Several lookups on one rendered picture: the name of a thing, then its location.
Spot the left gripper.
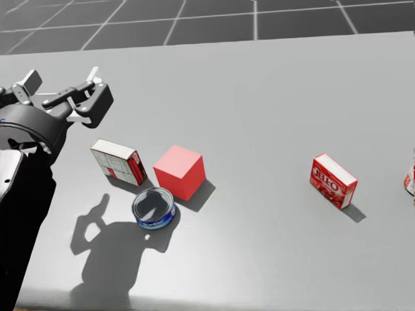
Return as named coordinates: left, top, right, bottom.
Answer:
left=0, top=66, right=115, bottom=163

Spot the pink cube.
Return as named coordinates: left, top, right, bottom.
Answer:
left=152, top=144, right=207, bottom=202

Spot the red and white carton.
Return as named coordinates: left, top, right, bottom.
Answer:
left=89, top=138, right=148, bottom=187

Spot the blue flat can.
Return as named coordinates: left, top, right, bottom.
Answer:
left=132, top=187, right=178, bottom=231

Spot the red and white can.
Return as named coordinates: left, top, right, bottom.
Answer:
left=403, top=154, right=415, bottom=197

